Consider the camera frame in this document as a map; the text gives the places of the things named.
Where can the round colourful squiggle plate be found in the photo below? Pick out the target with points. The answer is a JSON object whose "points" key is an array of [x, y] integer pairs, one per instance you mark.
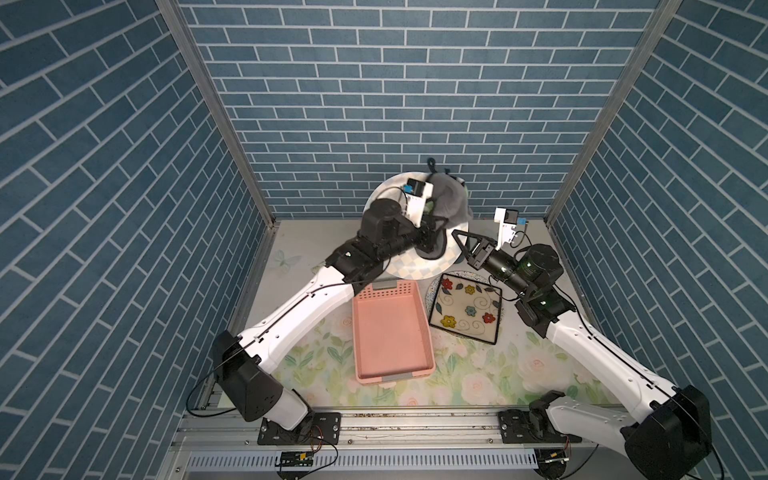
{"points": [[463, 295]]}

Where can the pink plastic basket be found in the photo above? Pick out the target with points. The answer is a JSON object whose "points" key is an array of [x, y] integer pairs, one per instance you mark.
{"points": [[391, 335]]}

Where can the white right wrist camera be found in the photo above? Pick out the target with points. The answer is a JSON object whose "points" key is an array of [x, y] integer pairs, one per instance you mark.
{"points": [[511, 227]]}

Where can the grey green cleaning cloth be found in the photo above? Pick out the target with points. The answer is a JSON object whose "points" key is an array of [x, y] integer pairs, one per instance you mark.
{"points": [[449, 198]]}

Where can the round checkered plate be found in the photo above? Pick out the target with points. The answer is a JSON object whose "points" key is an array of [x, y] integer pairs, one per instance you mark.
{"points": [[411, 265]]}

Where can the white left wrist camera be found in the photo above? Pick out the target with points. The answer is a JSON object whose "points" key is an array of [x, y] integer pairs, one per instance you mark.
{"points": [[417, 193]]}

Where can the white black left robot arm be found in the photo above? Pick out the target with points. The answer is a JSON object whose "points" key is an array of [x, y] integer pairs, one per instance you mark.
{"points": [[244, 362]]}

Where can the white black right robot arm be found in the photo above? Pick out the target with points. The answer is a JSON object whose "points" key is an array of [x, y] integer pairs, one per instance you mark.
{"points": [[667, 429]]}

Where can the square floral plate black rim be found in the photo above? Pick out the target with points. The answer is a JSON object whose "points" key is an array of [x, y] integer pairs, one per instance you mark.
{"points": [[486, 334]]}

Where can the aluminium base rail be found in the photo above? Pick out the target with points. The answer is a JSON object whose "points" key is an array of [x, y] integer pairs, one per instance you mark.
{"points": [[383, 443]]}

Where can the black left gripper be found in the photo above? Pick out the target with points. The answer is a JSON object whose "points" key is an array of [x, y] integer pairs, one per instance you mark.
{"points": [[424, 236]]}

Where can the green circuit board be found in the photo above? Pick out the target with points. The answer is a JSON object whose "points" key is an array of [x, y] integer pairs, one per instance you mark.
{"points": [[295, 459]]}

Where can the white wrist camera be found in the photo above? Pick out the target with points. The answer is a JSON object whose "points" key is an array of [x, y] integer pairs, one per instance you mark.
{"points": [[417, 193], [511, 227]]}

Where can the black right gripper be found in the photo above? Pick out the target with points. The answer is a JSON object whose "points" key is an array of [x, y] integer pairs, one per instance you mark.
{"points": [[478, 252]]}

